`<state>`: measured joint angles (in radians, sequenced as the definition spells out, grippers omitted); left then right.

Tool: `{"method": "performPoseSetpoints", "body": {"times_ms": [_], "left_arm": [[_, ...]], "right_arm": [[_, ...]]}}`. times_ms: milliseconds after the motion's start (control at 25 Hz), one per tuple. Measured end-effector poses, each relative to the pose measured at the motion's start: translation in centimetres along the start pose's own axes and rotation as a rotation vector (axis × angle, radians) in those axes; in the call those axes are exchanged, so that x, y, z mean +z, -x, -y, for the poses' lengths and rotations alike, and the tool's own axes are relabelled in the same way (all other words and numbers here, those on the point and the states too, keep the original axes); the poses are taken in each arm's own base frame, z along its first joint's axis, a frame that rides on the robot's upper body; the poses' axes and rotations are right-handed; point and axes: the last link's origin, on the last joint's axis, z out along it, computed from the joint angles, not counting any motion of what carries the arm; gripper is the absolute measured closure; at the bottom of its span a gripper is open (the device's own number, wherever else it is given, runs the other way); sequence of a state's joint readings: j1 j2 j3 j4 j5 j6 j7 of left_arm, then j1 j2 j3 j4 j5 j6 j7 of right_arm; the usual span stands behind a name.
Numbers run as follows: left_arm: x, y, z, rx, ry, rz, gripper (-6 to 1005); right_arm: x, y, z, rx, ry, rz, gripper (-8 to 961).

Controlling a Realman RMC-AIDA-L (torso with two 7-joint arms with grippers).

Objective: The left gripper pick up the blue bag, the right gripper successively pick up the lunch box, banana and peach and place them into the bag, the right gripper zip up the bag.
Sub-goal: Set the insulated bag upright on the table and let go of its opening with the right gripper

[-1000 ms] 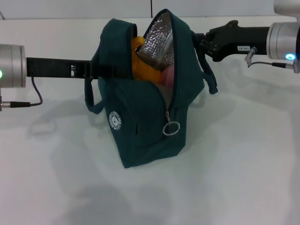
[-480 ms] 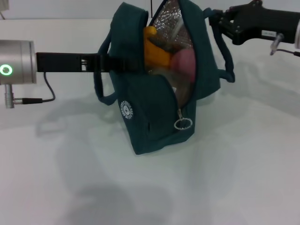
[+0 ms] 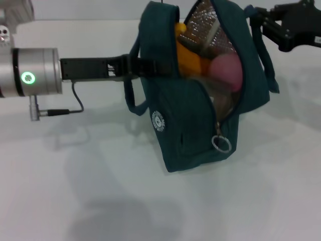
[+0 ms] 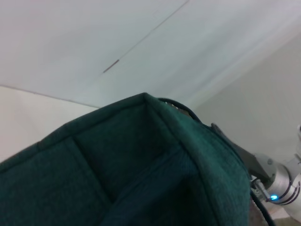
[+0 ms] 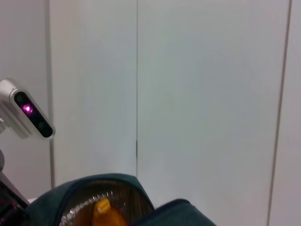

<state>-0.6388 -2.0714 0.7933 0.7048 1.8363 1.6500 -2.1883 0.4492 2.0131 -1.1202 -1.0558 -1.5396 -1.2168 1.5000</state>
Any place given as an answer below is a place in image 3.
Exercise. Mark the yellow banana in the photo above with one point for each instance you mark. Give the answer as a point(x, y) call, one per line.
point(188, 60)

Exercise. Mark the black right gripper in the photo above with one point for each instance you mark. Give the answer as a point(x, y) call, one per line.
point(303, 25)

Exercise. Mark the dark teal insulated lunch bag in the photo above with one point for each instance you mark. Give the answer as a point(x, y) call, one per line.
point(180, 140)

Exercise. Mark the pink round fruit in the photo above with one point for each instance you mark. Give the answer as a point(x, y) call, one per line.
point(227, 70)

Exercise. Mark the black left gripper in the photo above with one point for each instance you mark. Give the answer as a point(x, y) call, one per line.
point(87, 69)

